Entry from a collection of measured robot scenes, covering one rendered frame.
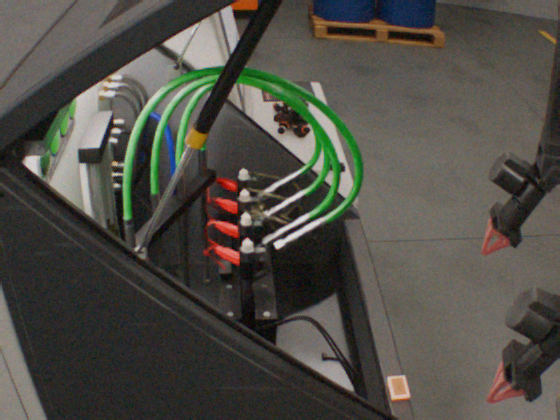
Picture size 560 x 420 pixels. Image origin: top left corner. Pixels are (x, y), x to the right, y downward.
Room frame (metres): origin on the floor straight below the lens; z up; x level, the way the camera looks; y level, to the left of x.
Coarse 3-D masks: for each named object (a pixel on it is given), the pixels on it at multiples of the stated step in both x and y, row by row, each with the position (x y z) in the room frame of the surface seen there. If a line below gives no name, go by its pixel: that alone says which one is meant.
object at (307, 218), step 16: (208, 80) 0.99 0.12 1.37; (240, 80) 1.00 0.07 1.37; (256, 80) 1.01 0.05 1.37; (176, 96) 0.99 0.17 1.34; (288, 96) 1.01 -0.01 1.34; (304, 112) 1.01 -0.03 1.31; (160, 128) 0.99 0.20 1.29; (320, 128) 1.01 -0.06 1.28; (160, 144) 0.99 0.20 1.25; (336, 160) 1.01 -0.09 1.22; (336, 176) 1.01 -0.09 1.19; (336, 192) 1.01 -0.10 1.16; (320, 208) 1.01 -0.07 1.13; (288, 224) 1.01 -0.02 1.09; (304, 224) 1.01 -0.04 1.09; (272, 240) 1.00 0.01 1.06
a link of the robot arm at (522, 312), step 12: (516, 300) 0.68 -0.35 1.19; (528, 300) 0.65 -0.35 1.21; (540, 300) 0.64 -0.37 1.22; (552, 300) 0.66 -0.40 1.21; (516, 312) 0.66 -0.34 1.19; (528, 312) 0.64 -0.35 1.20; (540, 312) 0.64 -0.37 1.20; (552, 312) 0.64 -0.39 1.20; (516, 324) 0.64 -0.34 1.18; (528, 324) 0.63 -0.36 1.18; (540, 324) 0.63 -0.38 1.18; (528, 336) 0.64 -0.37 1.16; (540, 336) 0.63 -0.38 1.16
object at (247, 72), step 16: (176, 80) 0.91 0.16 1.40; (272, 80) 0.92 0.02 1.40; (288, 80) 0.93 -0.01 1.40; (160, 96) 0.91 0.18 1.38; (304, 96) 0.93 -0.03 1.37; (144, 112) 0.91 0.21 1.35; (128, 144) 0.91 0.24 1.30; (352, 144) 0.93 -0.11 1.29; (128, 160) 0.90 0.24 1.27; (128, 176) 0.90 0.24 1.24; (128, 192) 0.90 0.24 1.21; (352, 192) 0.93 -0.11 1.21; (128, 208) 0.90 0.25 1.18; (336, 208) 0.94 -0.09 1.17; (128, 224) 0.90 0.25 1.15
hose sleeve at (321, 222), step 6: (312, 222) 0.94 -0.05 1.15; (318, 222) 0.93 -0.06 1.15; (324, 222) 0.93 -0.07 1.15; (306, 228) 0.93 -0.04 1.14; (312, 228) 0.93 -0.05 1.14; (318, 228) 0.93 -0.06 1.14; (294, 234) 0.93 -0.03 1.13; (300, 234) 0.93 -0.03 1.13; (306, 234) 0.93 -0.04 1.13; (288, 240) 0.93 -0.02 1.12; (294, 240) 0.92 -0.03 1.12; (300, 240) 0.93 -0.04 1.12; (288, 246) 0.92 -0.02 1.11
